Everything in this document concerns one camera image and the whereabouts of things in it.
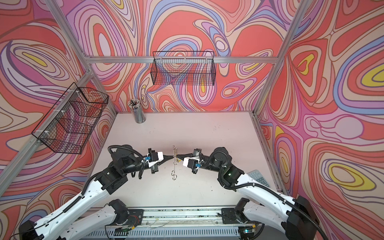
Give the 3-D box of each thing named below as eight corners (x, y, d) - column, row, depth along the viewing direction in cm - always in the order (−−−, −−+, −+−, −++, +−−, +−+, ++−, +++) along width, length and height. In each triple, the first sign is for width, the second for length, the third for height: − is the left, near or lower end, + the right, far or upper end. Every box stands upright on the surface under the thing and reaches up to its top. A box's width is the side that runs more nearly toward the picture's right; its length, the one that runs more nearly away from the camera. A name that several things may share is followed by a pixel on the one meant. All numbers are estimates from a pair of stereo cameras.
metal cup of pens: (135, 124, 116) (126, 106, 102) (137, 116, 121) (130, 98, 107) (145, 124, 116) (138, 106, 102) (147, 116, 121) (141, 98, 107)
